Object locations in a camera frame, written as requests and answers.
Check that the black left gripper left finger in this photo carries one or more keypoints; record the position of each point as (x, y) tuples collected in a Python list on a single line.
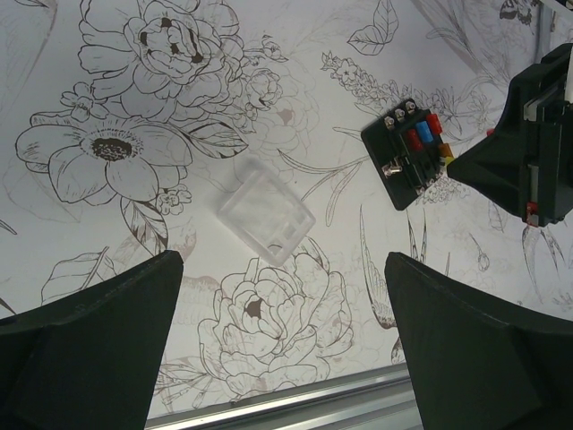
[(91, 360)]

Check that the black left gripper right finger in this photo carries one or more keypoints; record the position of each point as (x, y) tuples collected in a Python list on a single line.
[(477, 361)]

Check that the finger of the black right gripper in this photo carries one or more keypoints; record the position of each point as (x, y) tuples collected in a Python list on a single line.
[(494, 167)]

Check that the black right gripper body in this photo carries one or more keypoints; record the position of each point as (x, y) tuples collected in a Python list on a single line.
[(536, 124)]

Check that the red blade fuse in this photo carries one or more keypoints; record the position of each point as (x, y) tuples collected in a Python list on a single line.
[(434, 124), (413, 140)]

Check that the blue blade fuse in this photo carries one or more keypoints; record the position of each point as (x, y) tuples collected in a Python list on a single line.
[(424, 132)]

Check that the black fuse box base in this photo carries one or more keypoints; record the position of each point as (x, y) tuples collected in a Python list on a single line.
[(406, 174)]

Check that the clear plastic fuse box cover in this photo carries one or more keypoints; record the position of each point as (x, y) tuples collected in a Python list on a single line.
[(266, 214)]

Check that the aluminium frame rail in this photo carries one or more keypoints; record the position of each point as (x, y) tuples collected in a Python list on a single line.
[(377, 399)]

